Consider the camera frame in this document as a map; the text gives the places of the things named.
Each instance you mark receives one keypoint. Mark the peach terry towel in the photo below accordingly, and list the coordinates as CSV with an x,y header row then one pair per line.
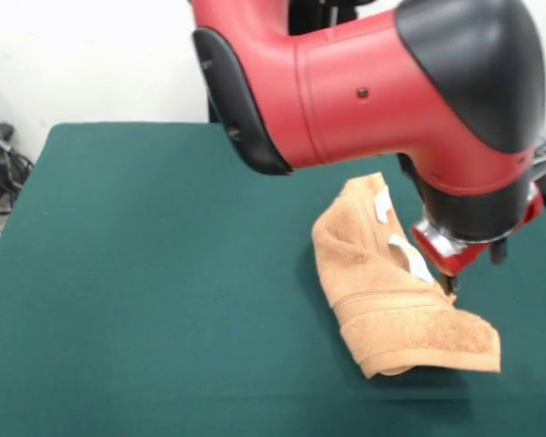
x,y
368,282

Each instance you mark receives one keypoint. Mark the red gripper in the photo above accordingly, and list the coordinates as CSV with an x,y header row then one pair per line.
x,y
455,264

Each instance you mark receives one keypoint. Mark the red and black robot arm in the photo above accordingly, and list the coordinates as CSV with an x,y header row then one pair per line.
x,y
368,91

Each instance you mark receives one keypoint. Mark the dark green table cloth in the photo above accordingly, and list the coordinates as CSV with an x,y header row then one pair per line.
x,y
118,250

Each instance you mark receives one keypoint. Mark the black power adapter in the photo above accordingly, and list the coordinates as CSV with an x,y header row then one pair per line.
x,y
1,130

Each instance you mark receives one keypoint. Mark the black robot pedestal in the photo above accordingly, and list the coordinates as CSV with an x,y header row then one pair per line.
x,y
318,13

